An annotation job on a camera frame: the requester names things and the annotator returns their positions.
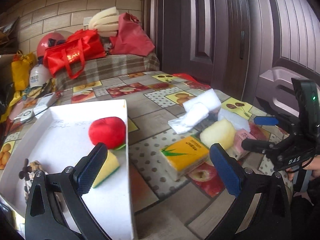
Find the pink tissue pack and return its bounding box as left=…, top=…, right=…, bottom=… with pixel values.
left=232, top=129, right=256, bottom=160

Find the pale yellow foam sponge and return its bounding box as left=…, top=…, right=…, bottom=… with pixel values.
left=200, top=119, right=236, bottom=150

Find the brown braided rope toy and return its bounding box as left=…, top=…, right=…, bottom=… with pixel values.
left=18, top=158, right=47, bottom=202

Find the yellow green scrub sponge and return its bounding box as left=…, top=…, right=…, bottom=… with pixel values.
left=92, top=150, right=120, bottom=188

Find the yellow tissue pack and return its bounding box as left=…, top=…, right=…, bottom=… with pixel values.
left=160, top=135, right=209, bottom=181

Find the red plush apple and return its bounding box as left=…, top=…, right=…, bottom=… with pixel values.
left=88, top=116, right=126, bottom=149

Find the person's right hand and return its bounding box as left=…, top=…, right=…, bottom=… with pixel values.
left=286, top=155, right=320, bottom=181

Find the white flat foam pad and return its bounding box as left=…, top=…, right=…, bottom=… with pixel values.
left=217, top=108, right=251, bottom=132

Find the white foam tray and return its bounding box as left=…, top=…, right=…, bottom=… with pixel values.
left=1, top=99, right=135, bottom=239

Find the white tissue packet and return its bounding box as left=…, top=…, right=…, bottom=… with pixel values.
left=168, top=108, right=209, bottom=134

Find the fruit pattern tablecloth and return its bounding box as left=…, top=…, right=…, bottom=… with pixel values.
left=0, top=71, right=296, bottom=240

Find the red plastic bag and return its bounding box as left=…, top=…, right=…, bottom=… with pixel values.
left=173, top=73, right=197, bottom=82

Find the white round charger device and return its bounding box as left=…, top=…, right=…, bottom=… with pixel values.
left=20, top=109, right=35, bottom=124

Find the white power bank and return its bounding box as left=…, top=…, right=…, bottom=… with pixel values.
left=33, top=92, right=60, bottom=116

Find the dark wooden door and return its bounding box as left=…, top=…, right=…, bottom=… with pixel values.
left=143, top=0, right=250, bottom=99

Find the white safety helmet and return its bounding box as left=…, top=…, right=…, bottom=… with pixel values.
left=29, top=64, right=52, bottom=88

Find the plaid cloth covered bench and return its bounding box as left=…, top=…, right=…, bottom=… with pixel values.
left=55, top=53, right=160, bottom=90

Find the yellow shopping bag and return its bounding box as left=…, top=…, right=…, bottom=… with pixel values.
left=11, top=50, right=37, bottom=91

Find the dark red fabric bag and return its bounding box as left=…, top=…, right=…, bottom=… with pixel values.
left=110, top=12, right=155, bottom=56

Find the red shiny tote bag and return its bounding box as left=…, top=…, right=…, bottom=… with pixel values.
left=43, top=29, right=106, bottom=79

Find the pink red helmet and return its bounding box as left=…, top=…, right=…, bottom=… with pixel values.
left=36, top=32, right=66, bottom=57

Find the cream foam sheets stack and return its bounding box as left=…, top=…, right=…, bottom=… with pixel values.
left=88, top=7, right=119, bottom=37

